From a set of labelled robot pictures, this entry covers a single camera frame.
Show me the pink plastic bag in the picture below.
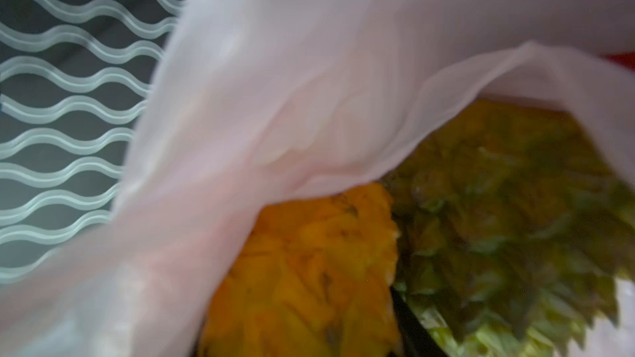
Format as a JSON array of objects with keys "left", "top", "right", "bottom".
[{"left": 1, "top": 0, "right": 634, "bottom": 356}]

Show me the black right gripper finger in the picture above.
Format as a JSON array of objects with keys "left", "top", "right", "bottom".
[{"left": 390, "top": 287, "right": 447, "bottom": 357}]

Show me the yellow pineapple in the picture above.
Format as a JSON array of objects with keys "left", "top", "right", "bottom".
[{"left": 195, "top": 100, "right": 634, "bottom": 356}]

